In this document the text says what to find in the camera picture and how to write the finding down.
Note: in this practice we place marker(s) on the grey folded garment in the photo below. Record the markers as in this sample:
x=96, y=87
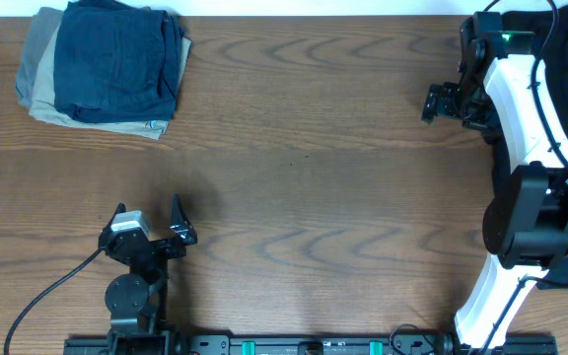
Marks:
x=43, y=25

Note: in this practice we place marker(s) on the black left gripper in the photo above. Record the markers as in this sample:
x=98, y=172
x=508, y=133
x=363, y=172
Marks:
x=153, y=245

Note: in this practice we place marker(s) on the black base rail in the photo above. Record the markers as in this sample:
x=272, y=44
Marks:
x=406, y=343

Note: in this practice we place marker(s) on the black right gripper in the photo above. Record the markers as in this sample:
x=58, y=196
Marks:
x=435, y=105

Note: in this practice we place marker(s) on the navy blue shorts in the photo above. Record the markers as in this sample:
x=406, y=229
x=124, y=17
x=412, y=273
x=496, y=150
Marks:
x=116, y=64

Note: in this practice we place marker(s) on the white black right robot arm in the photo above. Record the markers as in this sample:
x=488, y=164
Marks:
x=513, y=89

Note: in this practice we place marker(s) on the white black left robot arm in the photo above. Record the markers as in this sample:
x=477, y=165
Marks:
x=137, y=300

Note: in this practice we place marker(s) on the khaki folded trousers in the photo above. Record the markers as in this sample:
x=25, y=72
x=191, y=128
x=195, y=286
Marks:
x=47, y=98

